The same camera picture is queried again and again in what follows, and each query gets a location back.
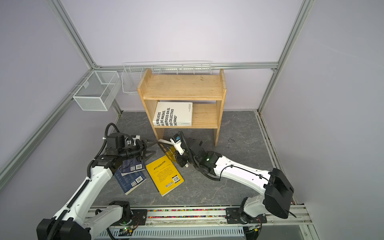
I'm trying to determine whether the white wire rack basket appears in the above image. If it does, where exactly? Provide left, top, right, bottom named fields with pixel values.
left=121, top=61, right=212, bottom=95

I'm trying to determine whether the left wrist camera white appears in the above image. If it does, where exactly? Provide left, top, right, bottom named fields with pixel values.
left=125, top=135, right=141, bottom=147

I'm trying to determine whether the wooden two-tier bookshelf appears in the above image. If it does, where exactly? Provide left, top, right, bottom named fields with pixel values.
left=137, top=69, right=227, bottom=146

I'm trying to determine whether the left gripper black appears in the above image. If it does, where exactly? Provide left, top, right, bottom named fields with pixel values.
left=119, top=137, right=158, bottom=163

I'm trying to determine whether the dark blue book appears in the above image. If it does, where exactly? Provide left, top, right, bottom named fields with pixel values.
left=120, top=158, right=146, bottom=176
left=114, top=171, right=147, bottom=195

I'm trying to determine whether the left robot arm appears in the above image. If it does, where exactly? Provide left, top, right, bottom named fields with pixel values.
left=37, top=123, right=155, bottom=240

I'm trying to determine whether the yellow book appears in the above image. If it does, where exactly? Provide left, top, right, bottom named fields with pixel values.
left=146, top=156, right=184, bottom=197

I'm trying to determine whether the black book antler cover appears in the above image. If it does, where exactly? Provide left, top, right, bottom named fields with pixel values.
left=158, top=139, right=176, bottom=153

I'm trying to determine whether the white book black lettering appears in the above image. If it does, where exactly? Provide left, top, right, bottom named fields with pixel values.
left=153, top=102, right=193, bottom=127

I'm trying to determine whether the white slotted cable duct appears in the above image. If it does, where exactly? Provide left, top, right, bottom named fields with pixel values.
left=111, top=226, right=245, bottom=240

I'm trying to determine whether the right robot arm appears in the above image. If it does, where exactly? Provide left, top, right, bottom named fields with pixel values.
left=171, top=137, right=294, bottom=224

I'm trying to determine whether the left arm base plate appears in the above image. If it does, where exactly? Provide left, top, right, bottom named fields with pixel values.
left=119, top=209, right=148, bottom=226

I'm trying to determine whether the white mesh box basket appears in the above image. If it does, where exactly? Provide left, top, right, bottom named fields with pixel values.
left=73, top=71, right=122, bottom=112

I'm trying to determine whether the dark blue book lower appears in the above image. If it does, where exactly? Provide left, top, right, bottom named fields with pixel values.
left=114, top=171, right=147, bottom=195

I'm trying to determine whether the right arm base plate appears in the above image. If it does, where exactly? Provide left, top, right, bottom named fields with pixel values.
left=225, top=208, right=267, bottom=225

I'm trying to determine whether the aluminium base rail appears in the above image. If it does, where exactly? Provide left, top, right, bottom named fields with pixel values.
left=131, top=205, right=313, bottom=228

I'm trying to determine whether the dark blue book upper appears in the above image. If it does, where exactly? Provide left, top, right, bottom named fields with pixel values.
left=120, top=158, right=146, bottom=176

